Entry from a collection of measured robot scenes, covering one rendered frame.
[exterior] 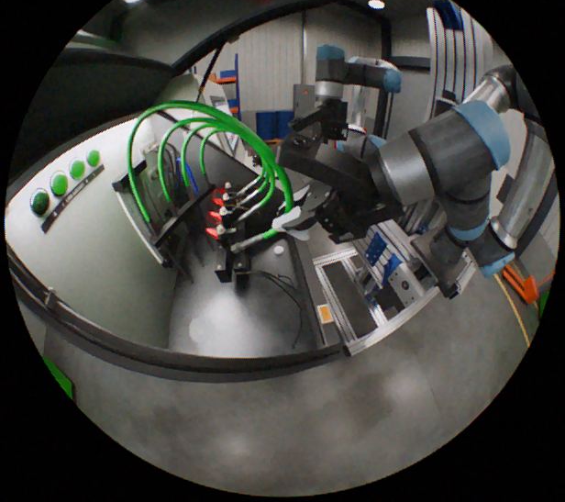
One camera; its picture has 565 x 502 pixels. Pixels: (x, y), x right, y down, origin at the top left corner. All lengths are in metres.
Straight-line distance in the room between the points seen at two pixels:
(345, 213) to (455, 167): 0.13
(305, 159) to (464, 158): 0.16
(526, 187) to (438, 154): 0.37
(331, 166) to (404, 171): 0.07
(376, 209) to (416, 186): 0.07
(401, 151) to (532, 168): 0.40
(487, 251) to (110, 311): 0.92
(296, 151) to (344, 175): 0.05
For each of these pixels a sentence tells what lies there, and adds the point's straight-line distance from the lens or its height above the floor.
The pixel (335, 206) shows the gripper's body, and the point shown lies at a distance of 0.21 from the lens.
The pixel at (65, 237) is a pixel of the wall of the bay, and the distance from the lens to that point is 0.42.
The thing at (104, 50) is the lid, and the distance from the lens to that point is 0.40.
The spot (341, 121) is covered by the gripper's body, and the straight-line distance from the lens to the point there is 0.49.
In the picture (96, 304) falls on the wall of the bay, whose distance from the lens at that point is 0.46.
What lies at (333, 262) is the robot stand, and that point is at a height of 0.23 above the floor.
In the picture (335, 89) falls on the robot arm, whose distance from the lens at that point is 0.46.
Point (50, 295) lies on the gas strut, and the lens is 0.25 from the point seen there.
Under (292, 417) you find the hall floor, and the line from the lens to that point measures 1.47.
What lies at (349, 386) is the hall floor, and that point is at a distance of 1.50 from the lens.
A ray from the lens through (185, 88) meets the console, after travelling 0.72.
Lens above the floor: 1.39
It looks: 41 degrees down
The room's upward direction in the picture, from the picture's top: straight up
